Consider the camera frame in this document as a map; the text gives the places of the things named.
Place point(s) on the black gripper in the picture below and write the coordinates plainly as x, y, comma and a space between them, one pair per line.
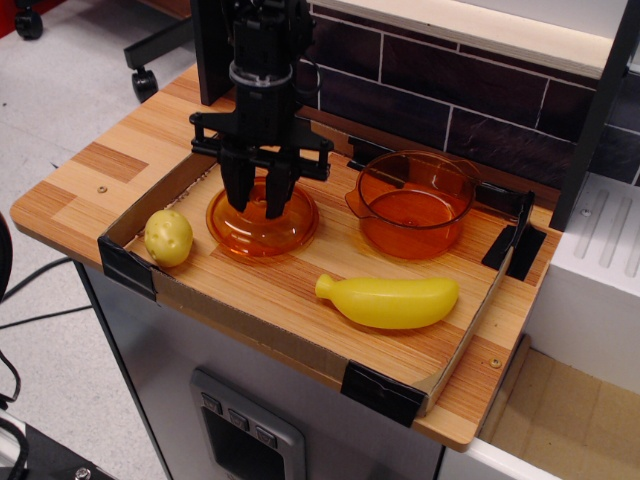
264, 132

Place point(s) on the orange transparent pot lid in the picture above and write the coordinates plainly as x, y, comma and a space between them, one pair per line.
251, 233

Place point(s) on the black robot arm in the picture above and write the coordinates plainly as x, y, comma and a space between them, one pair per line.
254, 47

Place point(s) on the orange transparent pot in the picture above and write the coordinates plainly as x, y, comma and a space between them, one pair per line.
411, 204

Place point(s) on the yellow toy potato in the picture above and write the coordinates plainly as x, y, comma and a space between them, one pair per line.
168, 237

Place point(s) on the black office chair base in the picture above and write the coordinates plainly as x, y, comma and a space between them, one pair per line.
152, 47

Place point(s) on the yellow toy banana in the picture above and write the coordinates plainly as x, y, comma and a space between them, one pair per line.
390, 303

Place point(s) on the grey toy oven panel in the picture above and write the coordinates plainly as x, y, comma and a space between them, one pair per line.
246, 441

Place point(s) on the cardboard fence with black tape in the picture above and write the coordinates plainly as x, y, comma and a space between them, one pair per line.
269, 303

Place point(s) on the light wooden shelf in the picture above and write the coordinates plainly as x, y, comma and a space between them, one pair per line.
519, 38

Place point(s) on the white toy sink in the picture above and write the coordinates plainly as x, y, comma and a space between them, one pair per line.
586, 314

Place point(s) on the black vertical post left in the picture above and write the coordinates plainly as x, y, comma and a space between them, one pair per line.
212, 22

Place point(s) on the black vertical post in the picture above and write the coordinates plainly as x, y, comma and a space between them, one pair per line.
212, 22
617, 65

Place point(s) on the black vertical post right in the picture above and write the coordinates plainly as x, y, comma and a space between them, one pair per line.
617, 65

